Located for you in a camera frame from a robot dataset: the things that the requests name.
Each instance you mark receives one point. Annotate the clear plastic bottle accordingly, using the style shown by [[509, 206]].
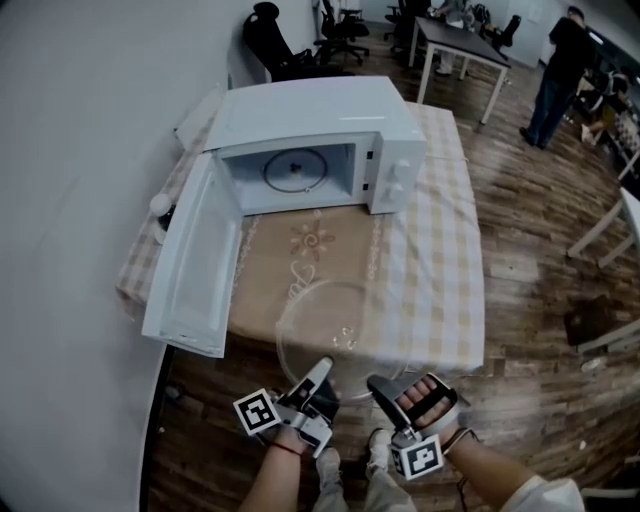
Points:
[[593, 365]]

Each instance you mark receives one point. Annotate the person's right forearm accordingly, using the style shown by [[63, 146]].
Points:
[[485, 470]]

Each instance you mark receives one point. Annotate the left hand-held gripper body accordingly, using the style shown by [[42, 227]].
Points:
[[256, 411]]

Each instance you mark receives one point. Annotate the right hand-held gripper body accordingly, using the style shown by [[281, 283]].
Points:
[[420, 457]]

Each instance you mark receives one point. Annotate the black bottle with white cap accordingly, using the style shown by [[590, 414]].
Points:
[[162, 207]]

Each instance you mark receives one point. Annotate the black reclined office chair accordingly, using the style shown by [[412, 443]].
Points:
[[270, 45]]

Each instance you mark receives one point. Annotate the person's white jacket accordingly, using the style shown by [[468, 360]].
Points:
[[540, 495]]

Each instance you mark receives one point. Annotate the white microwave oven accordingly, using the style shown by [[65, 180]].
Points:
[[310, 105]]

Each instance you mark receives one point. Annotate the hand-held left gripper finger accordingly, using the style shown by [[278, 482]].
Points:
[[317, 375], [327, 400]]

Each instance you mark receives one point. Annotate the person's white shoe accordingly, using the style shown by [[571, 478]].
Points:
[[327, 460], [378, 445]]

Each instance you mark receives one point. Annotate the round glass turntable plate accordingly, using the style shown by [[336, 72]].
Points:
[[320, 320]]

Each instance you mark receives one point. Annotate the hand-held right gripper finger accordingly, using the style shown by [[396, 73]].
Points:
[[385, 397], [410, 382]]

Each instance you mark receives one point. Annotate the person's left forearm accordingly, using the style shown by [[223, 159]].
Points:
[[275, 480]]

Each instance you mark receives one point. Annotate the brown box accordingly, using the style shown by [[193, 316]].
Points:
[[592, 320]]

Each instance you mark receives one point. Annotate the person's right hand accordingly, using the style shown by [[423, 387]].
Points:
[[415, 395]]

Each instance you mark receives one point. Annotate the dark-topped table with white legs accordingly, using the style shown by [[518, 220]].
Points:
[[460, 37]]

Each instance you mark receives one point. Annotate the white microwave door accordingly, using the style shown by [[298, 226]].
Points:
[[190, 260]]

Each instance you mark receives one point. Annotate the person's beige trousers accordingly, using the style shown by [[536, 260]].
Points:
[[385, 492]]

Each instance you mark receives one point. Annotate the flat white board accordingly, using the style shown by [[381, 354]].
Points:
[[197, 122]]

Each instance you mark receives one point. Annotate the white microwave knob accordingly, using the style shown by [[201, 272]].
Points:
[[401, 170], [397, 191]]

